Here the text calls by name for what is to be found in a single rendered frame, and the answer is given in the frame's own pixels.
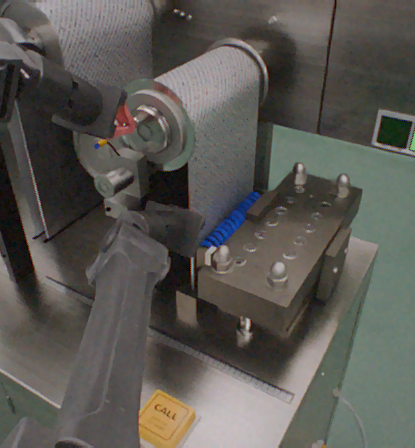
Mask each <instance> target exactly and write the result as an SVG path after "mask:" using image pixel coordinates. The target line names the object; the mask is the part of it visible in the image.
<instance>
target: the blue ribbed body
mask: <svg viewBox="0 0 415 448"><path fill-rule="evenodd" d="M261 196H262V195H261V194H260V193H257V192H251V193H250V194H249V196H247V197H246V198H245V199H244V200H243V201H242V203H240V204H239V205H238V207H236V208H235V209H234V211H232V212H231V213H230V215H228V216H227V217H226V219H224V220H223V221H222V223H221V224H219V225H218V228H215V229H214V231H213V232H212V233H210V234H209V237H206V238H205V241H203V242H201V243H200V246H201V247H204V248H207V249H210V248H211V247H215V248H217V247H219V246H221V245H223V244H224V243H225V242H226V241H227V240H228V239H229V238H230V237H231V236H232V235H233V233H234V232H235V231H236V230H237V229H238V228H239V227H240V226H241V225H242V224H243V223H244V222H245V220H246V212H247V211H248V210H249V209H250V208H251V207H252V206H253V204H254V203H255V202H256V201H257V200H258V199H259V198H260V197H261Z"/></svg>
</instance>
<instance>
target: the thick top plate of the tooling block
mask: <svg viewBox="0 0 415 448"><path fill-rule="evenodd" d="M292 171H293V169H292ZM292 171H291V172H292ZM291 172H290V173H289V174H288V175H287V176H286V177H285V178H284V179H283V180H282V181H281V182H280V184H279V185H278V186H277V187H276V188H275V189H274V190H273V191H275V192H278V200H277V201H276V202H275V204H274V205H273V206H272V207H271V208H270V209H269V210H268V212H267V213H266V214H265V215H264V216H263V217H262V218H261V219H260V221H259V222H258V223H254V222H251V221H248V220H245V222H244V223H243V224H242V225H241V226H240V227H239V228H238V229H237V230H236V231H235V232H234V233H233V235H232V236H231V237H230V238H229V239H228V240H227V241H226V242H225V243H224V244H223V245H224V246H226V247H228V248H229V250H230V253H231V257H232V258H233V261H232V264H233V270H232V271H231V272H230V273H228V274H217V273H215V272H214V271H213V270H212V269H211V265H208V264H204V265H203V266H202V267H201V268H200V269H199V270H198V297H199V298H201V299H203V300H206V301H208V302H210V303H213V304H215V305H217V306H220V307H222V308H224V309H227V310H229V311H231V312H234V313H236V314H238V315H241V316H243V317H245V318H248V319H250V320H252V321H255V322H257V323H259V324H262V325H264V326H266V327H269V328H271V329H273V330H276V331H278V332H280V333H283V334H284V332H285V331H286V329H287V328H288V326H289V324H290V323H291V321H292V319H293V318H294V316H295V315H296V313H297V311H298V310H299V308H300V306H301V305H302V303H303V302H304V300H305V298H306V297H307V295H308V293H309V292H310V290H311V289H312V287H313V285H314V284H315V282H316V280H317V279H318V277H319V275H320V271H321V265H322V258H323V253H324V251H325V250H326V249H327V248H328V246H329V245H330V243H331V241H332V240H333V238H334V237H335V235H336V234H337V232H338V230H339V229H340V227H341V226H345V227H348V228H349V226H350V224H351V223H352V221H353V220H354V218H355V216H356V215H357V213H358V210H359V206H360V201H361V196H362V192H363V188H359V187H355V186H352V185H351V186H350V195H349V196H348V197H337V196H335V195H333V194H332V189H333V187H334V183H335V182H336V181H333V180H330V179H326V178H322V177H319V176H316V175H312V174H309V173H307V183H306V184H303V185H296V184H293V183H291V182H290V177H291ZM278 260H280V261H283V262H284V263H285V264H286V266H287V273H288V274H289V277H288V282H289V285H288V288H287V289H286V290H284V291H280V292H277V291H272V290H270V289H269V288H268V287H267V286H266V279H267V274H268V272H269V271H270V267H271V265H272V263H273V262H275V261H278Z"/></svg>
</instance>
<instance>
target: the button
mask: <svg viewBox="0 0 415 448"><path fill-rule="evenodd" d="M194 419H195V410H194V409H193V408H191V407H189V406H187V405H185V404H183V403H182V402H180V401H178V400H176V399H174V398H172V396H170V395H168V394H166V393H164V392H162V391H161V390H157V391H156V392H155V393H154V395H153V396H152V397H151V398H150V400H149V401H148V402H147V403H146V405H145V406H144V407H143V409H142V410H141V411H140V416H139V430H140V438H142V439H143V440H145V441H147V442H148V443H150V444H152V445H153V446H155V447H157V448H176V446H177V445H178V443H179V442H180V440H181V438H182V436H183V435H184V433H185V432H186V430H187V429H188V427H189V426H190V424H191V423H192V421H194Z"/></svg>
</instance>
